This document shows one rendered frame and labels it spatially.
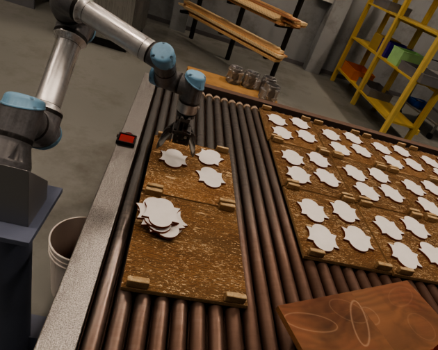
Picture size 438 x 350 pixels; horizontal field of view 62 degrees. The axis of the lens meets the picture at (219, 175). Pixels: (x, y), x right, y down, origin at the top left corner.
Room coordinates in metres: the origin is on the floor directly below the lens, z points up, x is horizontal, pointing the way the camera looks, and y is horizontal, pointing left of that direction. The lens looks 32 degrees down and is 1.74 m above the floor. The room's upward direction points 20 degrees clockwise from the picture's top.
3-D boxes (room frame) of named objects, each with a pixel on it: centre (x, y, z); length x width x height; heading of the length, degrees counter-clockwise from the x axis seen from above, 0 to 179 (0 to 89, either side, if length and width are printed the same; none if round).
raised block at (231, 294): (0.68, -0.16, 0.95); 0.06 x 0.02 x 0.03; 104
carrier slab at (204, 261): (0.84, 0.02, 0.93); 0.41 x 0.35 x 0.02; 14
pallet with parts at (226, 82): (4.61, 0.21, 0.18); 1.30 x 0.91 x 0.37; 104
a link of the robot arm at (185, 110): (1.24, 0.19, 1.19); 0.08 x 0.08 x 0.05
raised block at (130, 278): (0.62, 0.10, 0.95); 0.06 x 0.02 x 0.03; 104
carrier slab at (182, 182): (1.25, 0.11, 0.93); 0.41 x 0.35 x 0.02; 13
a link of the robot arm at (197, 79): (1.23, 0.20, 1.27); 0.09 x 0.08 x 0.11; 90
